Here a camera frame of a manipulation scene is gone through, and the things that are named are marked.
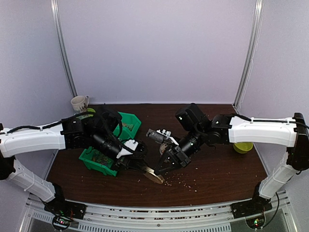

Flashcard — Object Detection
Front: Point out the green bin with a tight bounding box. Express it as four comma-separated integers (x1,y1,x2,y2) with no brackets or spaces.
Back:
79,147,118,176

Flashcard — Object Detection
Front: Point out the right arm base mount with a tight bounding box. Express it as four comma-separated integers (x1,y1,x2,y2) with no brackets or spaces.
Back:
230,200,272,219

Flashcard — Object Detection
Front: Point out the green bin compartment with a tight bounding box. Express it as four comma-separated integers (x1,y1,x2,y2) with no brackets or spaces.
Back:
113,112,142,141

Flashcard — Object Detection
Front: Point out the aluminium corner post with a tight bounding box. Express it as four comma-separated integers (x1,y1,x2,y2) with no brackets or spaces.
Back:
50,0,77,97
233,0,264,111

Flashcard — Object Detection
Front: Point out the right aluminium corner post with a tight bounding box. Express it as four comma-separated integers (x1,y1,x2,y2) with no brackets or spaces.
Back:
233,0,264,111

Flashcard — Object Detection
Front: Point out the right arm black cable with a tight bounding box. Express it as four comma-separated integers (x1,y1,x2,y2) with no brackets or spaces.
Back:
229,113,309,225

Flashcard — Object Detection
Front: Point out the star candies pile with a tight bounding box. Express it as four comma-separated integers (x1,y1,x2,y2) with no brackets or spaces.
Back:
92,151,112,166

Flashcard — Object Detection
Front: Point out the gold jar lid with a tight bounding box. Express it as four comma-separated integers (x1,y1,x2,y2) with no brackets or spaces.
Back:
144,168,165,184

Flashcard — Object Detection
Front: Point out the green bowl behind bins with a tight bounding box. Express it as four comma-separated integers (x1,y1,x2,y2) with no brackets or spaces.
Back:
81,108,96,118

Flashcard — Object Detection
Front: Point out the white ceramic mug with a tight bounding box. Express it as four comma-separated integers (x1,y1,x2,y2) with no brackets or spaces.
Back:
70,95,90,113

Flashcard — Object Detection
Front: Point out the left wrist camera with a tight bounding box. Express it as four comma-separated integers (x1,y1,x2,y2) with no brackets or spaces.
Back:
101,109,122,133

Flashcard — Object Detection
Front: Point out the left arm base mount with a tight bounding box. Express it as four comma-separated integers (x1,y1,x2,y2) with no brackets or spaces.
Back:
43,201,86,219

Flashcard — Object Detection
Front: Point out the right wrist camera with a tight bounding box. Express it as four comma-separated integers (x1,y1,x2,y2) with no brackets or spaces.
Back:
175,103,210,131

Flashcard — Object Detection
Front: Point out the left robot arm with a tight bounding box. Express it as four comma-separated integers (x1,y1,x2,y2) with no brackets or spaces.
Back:
0,113,147,215

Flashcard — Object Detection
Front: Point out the clear plastic jar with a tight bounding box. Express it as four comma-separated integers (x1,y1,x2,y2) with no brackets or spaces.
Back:
159,143,169,155

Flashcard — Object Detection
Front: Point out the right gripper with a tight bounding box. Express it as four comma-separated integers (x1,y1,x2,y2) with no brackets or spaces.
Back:
154,126,205,176

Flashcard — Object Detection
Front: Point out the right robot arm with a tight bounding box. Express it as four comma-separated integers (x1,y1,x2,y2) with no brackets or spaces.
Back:
146,113,309,214

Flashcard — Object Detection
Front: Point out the aluminium front rail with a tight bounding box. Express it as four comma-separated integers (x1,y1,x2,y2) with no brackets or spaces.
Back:
24,190,293,232

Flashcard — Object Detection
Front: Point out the yellow candies pile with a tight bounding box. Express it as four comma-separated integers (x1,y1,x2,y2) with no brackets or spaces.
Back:
122,123,134,131

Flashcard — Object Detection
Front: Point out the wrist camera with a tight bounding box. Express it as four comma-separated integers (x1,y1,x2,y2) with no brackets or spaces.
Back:
101,109,122,133
175,103,210,131

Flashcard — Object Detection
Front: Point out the left aluminium corner post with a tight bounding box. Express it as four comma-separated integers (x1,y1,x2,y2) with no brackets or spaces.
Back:
50,0,77,97

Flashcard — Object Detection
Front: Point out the green bowl right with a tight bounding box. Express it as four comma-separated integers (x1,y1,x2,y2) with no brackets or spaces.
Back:
233,143,253,154

